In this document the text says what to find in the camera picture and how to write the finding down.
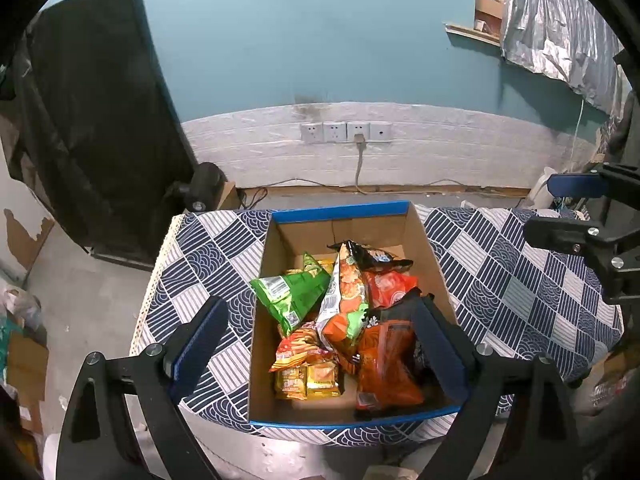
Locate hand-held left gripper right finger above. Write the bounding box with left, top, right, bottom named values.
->
left=414, top=296, right=586, bottom=480

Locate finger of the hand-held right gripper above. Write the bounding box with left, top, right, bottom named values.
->
left=547, top=172, right=608, bottom=198
left=524, top=216, right=601, bottom=256

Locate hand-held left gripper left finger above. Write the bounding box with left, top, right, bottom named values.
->
left=56, top=296, right=230, bottom=480

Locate large orange chip bag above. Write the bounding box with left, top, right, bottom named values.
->
left=354, top=320, right=427, bottom=413

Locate orange and yellow fries packet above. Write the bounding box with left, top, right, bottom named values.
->
left=269, top=324, right=331, bottom=373

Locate green chip bag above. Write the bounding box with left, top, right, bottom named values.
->
left=249, top=252, right=332, bottom=338

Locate orange and green snack bag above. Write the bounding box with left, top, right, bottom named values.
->
left=317, top=242, right=373, bottom=361

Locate cardboard box with blue tape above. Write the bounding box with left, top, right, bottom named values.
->
left=247, top=201, right=463, bottom=428

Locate white electric kettle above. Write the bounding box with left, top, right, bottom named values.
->
left=529, top=166, right=559, bottom=209

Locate navy patterned tablecloth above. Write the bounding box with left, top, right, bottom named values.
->
left=129, top=204, right=626, bottom=448

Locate grey hanging clothing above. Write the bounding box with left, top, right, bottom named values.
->
left=597, top=87, right=640, bottom=163

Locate clear plastic bottle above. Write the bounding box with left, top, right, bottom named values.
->
left=590, top=370, right=632, bottom=412

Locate silver foil sheet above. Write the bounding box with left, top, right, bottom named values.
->
left=501, top=0, right=627, bottom=116

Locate black round device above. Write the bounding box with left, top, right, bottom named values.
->
left=167, top=162, right=228, bottom=213

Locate flattened cardboard piece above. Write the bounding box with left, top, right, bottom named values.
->
left=0, top=332, right=49, bottom=411

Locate crumpled plastic bag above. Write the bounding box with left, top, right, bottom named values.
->
left=0, top=285, right=42, bottom=333

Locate wooden window sill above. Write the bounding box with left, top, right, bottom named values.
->
left=444, top=22, right=503, bottom=44

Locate black panel board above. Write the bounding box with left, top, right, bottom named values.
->
left=0, top=0, right=197, bottom=267

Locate white cord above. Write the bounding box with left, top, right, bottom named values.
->
left=574, top=100, right=586, bottom=171

